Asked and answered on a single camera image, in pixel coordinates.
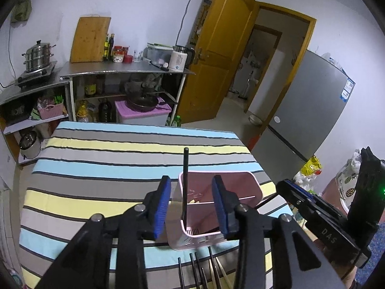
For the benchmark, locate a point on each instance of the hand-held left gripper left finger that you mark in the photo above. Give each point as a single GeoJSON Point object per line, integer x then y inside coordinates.
{"type": "Point", "coordinates": [161, 207]}

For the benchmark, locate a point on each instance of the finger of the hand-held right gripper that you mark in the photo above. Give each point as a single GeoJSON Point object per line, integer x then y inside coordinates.
{"type": "Point", "coordinates": [303, 190]}
{"type": "Point", "coordinates": [296, 201]}

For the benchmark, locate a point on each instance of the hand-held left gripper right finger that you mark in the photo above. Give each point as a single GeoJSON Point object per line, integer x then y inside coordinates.
{"type": "Point", "coordinates": [221, 207]}

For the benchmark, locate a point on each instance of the pink plastic utensil basket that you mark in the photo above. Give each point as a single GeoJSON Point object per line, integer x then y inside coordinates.
{"type": "Point", "coordinates": [210, 186]}

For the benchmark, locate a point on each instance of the black chopstick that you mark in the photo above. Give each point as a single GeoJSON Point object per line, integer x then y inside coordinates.
{"type": "Point", "coordinates": [205, 278]}
{"type": "Point", "coordinates": [181, 274]}
{"type": "Point", "coordinates": [194, 269]}
{"type": "Point", "coordinates": [185, 186]}
{"type": "Point", "coordinates": [199, 265]}

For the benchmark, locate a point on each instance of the wooden chopstick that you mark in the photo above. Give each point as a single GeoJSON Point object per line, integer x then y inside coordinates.
{"type": "Point", "coordinates": [213, 265]}
{"type": "Point", "coordinates": [224, 274]}

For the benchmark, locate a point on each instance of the person's right hand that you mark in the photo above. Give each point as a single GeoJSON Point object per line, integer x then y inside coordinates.
{"type": "Point", "coordinates": [346, 274]}

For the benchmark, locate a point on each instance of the white plastic bag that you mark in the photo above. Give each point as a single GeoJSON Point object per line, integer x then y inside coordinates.
{"type": "Point", "coordinates": [303, 182]}

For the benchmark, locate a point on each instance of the yellow snack bag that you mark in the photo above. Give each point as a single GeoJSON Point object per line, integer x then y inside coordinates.
{"type": "Point", "coordinates": [311, 166]}

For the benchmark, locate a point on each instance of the pineapple print bag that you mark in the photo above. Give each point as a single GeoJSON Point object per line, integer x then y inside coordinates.
{"type": "Point", "coordinates": [346, 183]}

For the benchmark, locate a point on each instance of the grey refrigerator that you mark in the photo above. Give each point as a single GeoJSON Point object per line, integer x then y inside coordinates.
{"type": "Point", "coordinates": [306, 105]}

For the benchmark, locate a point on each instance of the white floor basin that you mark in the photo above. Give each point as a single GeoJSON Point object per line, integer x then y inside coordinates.
{"type": "Point", "coordinates": [255, 120]}

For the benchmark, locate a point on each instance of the green plastic bottle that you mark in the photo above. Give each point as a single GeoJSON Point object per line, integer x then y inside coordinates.
{"type": "Point", "coordinates": [177, 121]}

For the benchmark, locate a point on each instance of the purple lid storage box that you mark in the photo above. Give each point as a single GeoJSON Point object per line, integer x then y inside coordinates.
{"type": "Point", "coordinates": [141, 117]}

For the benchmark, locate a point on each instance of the black wok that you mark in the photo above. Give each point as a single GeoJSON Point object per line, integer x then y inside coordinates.
{"type": "Point", "coordinates": [143, 102]}

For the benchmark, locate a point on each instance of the large dark bottle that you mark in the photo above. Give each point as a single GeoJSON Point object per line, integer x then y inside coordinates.
{"type": "Point", "coordinates": [104, 111]}

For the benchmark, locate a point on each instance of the yellow cooking oil bottle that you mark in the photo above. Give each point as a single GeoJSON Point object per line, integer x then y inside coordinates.
{"type": "Point", "coordinates": [83, 113]}

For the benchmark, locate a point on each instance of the steel rice cooker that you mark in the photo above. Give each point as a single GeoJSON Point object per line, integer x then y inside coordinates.
{"type": "Point", "coordinates": [30, 146]}

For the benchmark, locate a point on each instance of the steel kitchen worktable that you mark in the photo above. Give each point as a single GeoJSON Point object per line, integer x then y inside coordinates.
{"type": "Point", "coordinates": [120, 67]}

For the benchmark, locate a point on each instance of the small pink shelf basket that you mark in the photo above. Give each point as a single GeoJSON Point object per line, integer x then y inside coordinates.
{"type": "Point", "coordinates": [51, 112]}

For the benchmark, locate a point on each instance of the white electric appliance jug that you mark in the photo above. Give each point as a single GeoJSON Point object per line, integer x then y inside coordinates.
{"type": "Point", "coordinates": [177, 60]}

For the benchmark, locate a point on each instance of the small red container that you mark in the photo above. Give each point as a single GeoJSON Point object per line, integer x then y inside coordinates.
{"type": "Point", "coordinates": [128, 59]}

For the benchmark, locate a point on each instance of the white plastic container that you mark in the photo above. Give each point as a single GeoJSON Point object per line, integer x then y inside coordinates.
{"type": "Point", "coordinates": [158, 54]}

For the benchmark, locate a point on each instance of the yellow wooden door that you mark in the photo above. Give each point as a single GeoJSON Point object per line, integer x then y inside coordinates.
{"type": "Point", "coordinates": [219, 51]}

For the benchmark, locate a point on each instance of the black box appliance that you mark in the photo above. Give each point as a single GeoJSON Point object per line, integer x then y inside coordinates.
{"type": "Point", "coordinates": [16, 113]}

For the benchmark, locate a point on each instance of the steel topped wooden cabinet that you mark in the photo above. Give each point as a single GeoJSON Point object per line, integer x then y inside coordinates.
{"type": "Point", "coordinates": [27, 91]}

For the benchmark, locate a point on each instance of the wooden cutting board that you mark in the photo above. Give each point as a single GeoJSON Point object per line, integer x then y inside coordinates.
{"type": "Point", "coordinates": [90, 40]}

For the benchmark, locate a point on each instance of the black induction cooker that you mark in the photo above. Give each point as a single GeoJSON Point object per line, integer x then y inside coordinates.
{"type": "Point", "coordinates": [34, 76]}

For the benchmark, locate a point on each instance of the steel steamer pot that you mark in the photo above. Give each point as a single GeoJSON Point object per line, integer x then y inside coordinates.
{"type": "Point", "coordinates": [37, 57]}

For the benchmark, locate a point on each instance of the green hanging cloth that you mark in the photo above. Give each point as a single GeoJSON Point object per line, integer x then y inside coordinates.
{"type": "Point", "coordinates": [21, 9]}

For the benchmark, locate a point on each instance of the yellow door frame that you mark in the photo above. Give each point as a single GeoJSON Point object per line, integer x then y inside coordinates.
{"type": "Point", "coordinates": [311, 27]}

